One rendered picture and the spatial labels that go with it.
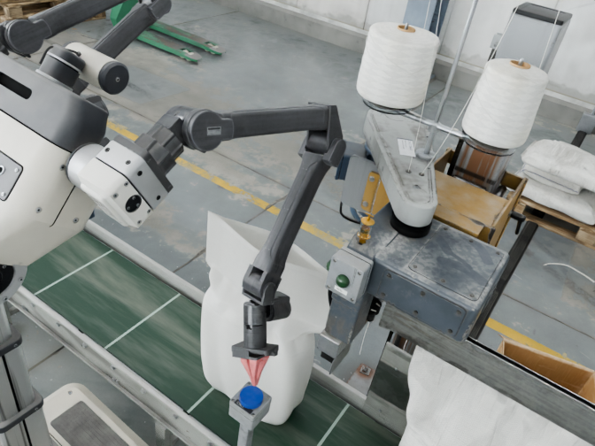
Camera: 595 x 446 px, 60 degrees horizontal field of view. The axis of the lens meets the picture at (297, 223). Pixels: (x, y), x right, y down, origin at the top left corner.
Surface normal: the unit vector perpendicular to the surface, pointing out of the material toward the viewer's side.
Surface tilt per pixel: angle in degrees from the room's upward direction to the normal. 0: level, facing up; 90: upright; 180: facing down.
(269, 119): 71
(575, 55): 90
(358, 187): 90
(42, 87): 50
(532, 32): 90
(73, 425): 0
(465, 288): 0
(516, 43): 90
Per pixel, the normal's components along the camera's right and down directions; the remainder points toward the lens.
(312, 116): 0.59, 0.24
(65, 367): 0.14, -0.80
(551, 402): -0.56, 0.43
